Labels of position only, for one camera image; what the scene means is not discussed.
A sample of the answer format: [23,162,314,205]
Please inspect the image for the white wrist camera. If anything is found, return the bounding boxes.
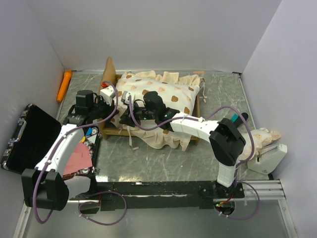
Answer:
[121,91,135,105]
[100,83,118,106]

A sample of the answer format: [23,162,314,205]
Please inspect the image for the pink paper sheets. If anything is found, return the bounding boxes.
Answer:
[63,142,93,175]

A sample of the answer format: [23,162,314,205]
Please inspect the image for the aluminium frame rail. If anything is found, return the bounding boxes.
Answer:
[23,180,287,204]

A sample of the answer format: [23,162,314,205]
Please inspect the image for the orange plastic carrot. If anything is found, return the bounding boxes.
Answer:
[56,70,72,103]

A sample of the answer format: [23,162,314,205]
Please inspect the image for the bear print bed mattress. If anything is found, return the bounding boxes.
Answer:
[111,71,205,150]

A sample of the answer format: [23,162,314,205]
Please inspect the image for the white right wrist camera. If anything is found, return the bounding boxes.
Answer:
[121,91,135,105]

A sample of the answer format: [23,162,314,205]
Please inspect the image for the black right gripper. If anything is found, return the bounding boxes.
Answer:
[119,101,158,128]

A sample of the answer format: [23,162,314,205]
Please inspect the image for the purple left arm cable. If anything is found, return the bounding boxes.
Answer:
[32,80,127,226]

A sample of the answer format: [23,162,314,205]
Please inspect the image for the white lint roller box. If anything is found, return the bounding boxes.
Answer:
[247,144,288,175]

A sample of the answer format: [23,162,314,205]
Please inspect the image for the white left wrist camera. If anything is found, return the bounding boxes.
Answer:
[100,83,118,106]

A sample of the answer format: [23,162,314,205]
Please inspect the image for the blue round cap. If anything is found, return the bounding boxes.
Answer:
[85,127,92,137]

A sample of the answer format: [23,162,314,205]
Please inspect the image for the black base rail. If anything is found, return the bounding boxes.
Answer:
[68,181,245,211]

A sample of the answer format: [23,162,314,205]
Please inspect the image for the small bear print pillow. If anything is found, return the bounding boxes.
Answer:
[238,128,281,161]

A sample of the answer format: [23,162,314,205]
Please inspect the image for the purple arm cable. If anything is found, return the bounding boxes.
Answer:
[127,95,262,222]
[32,80,127,226]

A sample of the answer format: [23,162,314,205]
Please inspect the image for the wooden pet bed frame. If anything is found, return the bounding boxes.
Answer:
[98,56,203,147]

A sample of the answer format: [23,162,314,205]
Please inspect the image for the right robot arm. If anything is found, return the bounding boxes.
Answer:
[120,91,246,198]

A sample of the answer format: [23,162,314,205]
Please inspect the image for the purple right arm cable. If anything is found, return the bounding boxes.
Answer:
[127,95,262,222]

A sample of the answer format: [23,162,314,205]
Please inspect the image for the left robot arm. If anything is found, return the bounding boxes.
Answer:
[22,86,118,211]

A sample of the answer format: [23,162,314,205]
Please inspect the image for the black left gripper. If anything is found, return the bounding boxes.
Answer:
[89,95,119,122]

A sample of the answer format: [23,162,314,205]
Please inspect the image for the black open carrying case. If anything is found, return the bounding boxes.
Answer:
[0,104,101,180]

